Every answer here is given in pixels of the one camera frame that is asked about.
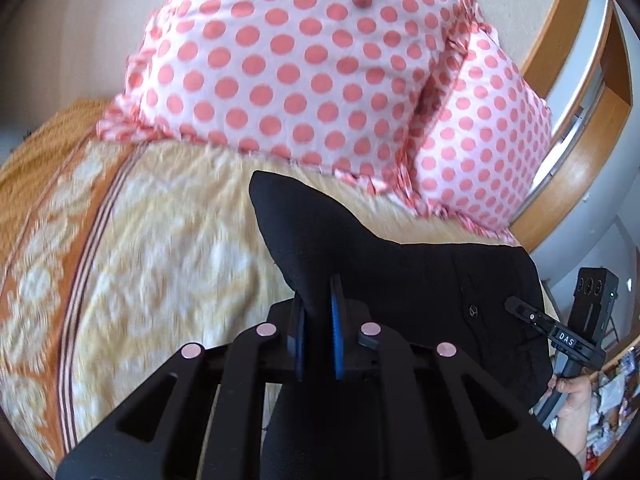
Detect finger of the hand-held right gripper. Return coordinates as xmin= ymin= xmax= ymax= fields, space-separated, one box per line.
xmin=504 ymin=296 xmax=553 ymax=337

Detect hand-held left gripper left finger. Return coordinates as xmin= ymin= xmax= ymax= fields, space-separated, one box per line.
xmin=56 ymin=300 xmax=308 ymax=480

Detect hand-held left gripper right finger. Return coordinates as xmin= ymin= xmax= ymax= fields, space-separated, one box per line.
xmin=329 ymin=275 xmax=583 ymax=480

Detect black pants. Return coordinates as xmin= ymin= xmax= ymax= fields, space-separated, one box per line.
xmin=249 ymin=170 xmax=553 ymax=480

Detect person's right forearm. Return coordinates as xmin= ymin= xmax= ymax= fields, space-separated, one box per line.
xmin=554 ymin=407 xmax=603 ymax=480

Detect person's right hand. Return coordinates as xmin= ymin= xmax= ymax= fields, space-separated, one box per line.
xmin=547 ymin=372 xmax=595 ymax=427

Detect pile of assorted clutter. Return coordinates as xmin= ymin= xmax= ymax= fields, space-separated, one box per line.
xmin=582 ymin=345 xmax=640 ymax=478

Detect yellow patterned blanket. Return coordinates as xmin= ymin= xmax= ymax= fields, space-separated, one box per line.
xmin=0 ymin=97 xmax=556 ymax=480

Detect pink polka dot pillow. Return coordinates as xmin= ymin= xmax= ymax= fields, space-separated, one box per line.
xmin=97 ymin=0 xmax=481 ymax=196
xmin=400 ymin=25 xmax=553 ymax=235

